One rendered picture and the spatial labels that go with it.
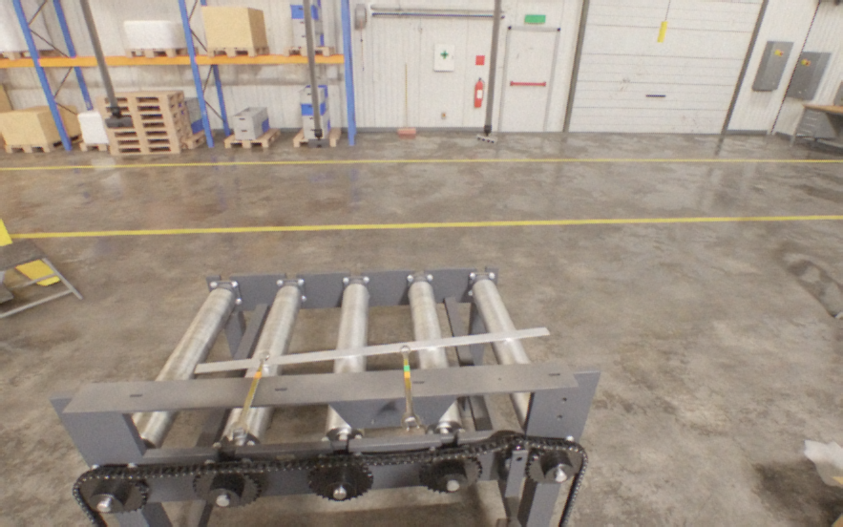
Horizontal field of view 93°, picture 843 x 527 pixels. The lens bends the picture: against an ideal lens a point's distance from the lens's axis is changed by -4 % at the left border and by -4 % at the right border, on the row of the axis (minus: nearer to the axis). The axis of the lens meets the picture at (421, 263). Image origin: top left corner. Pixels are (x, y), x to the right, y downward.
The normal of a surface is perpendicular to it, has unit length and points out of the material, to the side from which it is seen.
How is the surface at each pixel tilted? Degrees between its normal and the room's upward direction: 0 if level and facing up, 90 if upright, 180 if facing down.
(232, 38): 90
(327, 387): 0
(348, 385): 0
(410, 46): 90
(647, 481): 0
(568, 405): 90
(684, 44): 90
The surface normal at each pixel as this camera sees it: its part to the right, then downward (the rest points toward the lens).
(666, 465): 0.01, -0.88
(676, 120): 0.09, 0.47
